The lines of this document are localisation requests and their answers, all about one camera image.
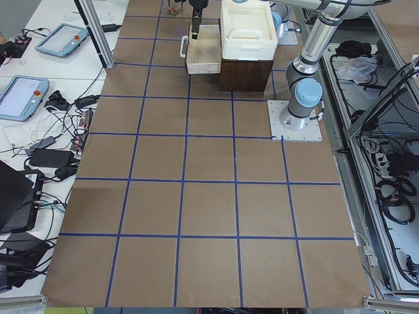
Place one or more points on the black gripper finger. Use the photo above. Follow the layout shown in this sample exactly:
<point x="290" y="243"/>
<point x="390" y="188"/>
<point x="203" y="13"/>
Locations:
<point x="195" y="31"/>

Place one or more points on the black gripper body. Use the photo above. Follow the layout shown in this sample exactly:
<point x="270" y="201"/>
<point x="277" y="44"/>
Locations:
<point x="197" y="4"/>

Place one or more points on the grey orange scissors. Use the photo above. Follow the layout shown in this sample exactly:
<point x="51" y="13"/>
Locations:
<point x="172" y="10"/>

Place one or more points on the light wooden drawer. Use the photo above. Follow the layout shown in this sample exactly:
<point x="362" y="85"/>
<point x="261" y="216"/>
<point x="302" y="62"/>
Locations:
<point x="203" y="55"/>

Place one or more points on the white drawer handle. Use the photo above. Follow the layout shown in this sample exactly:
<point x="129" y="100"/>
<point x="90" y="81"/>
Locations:
<point x="183" y="46"/>

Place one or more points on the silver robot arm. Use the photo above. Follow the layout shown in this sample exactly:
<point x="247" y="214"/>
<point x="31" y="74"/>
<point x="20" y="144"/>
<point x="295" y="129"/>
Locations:
<point x="306" y="92"/>

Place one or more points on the white plastic tray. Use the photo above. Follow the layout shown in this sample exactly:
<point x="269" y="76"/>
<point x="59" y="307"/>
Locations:
<point x="247" y="31"/>

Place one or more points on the dark brown wooden cabinet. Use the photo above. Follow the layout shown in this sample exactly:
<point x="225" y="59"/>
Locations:
<point x="244" y="75"/>

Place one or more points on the blue teach pendant upper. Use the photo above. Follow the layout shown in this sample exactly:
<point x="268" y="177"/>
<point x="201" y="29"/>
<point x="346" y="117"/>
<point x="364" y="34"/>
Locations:
<point x="63" y="40"/>

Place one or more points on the blue teach pendant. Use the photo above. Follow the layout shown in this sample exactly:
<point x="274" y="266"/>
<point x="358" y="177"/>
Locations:
<point x="22" y="96"/>
<point x="63" y="40"/>

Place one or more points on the crumpled white cloth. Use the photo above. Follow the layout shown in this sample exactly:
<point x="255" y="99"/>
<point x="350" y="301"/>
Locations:
<point x="358" y="69"/>

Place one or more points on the blue teach pendant lower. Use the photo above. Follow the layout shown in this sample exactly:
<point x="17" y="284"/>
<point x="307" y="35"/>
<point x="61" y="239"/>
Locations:
<point x="22" y="96"/>

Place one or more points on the black power adapter brick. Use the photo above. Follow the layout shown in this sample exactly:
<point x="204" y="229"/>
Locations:
<point x="51" y="158"/>

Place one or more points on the black laptop computer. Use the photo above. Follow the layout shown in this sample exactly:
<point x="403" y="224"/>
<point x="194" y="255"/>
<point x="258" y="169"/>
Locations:
<point x="19" y="192"/>

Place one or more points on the aluminium frame post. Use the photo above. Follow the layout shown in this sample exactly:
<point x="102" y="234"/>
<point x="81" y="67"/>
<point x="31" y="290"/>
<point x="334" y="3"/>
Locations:
<point x="92" y="22"/>

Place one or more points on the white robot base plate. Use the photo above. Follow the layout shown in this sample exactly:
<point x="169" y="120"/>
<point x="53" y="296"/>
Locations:
<point x="286" y="127"/>

